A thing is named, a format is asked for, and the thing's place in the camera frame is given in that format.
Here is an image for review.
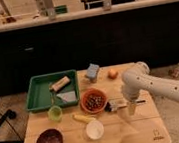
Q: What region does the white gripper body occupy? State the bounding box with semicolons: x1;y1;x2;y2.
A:
125;97;142;117

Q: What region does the orange bowl with beans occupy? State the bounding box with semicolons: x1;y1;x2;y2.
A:
80;88;107;114

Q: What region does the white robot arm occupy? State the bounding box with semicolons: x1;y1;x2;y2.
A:
121;61;179;103

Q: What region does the orange fruit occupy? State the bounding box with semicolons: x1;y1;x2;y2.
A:
107;69;118;80

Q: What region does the blue sponge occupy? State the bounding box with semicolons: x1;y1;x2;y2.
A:
85;63;100;83

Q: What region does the white cup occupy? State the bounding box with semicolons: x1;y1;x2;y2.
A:
86;120;104;140

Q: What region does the yellow banana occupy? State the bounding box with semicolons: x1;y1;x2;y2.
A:
72;114;96;123

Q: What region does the grey cloth piece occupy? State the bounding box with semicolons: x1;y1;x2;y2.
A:
56;91;77;103

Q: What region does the green plastic tray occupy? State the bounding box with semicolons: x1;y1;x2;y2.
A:
26;69;80;113

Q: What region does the wooden roller block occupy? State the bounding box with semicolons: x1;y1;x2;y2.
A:
49;76;70;92

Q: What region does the green cup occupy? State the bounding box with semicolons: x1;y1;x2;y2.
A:
48;105;62;122

